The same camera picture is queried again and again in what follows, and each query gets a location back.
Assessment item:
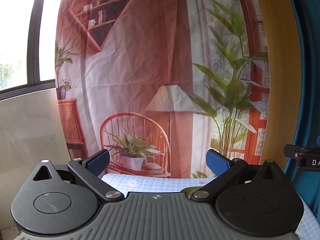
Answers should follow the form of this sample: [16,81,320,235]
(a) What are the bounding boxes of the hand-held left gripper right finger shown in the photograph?
[186,149,286,202]

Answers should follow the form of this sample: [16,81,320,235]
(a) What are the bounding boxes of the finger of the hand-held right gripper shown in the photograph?
[284,144,320,159]

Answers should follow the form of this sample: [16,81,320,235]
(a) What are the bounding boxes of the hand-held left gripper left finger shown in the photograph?
[32,149,125,202]

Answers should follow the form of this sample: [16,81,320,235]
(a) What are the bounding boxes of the blue checked tablecloth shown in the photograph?
[101,172,320,240]

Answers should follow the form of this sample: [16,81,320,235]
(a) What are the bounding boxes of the blue curtain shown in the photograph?
[282,0,320,213]

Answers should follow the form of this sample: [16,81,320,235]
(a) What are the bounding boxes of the yellow curtain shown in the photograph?
[251,0,302,166]

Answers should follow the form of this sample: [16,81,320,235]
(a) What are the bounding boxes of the printed wall tapestry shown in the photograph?
[55,0,272,179]

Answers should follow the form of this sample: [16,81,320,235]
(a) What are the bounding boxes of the dark window frame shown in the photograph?
[0,0,57,102]

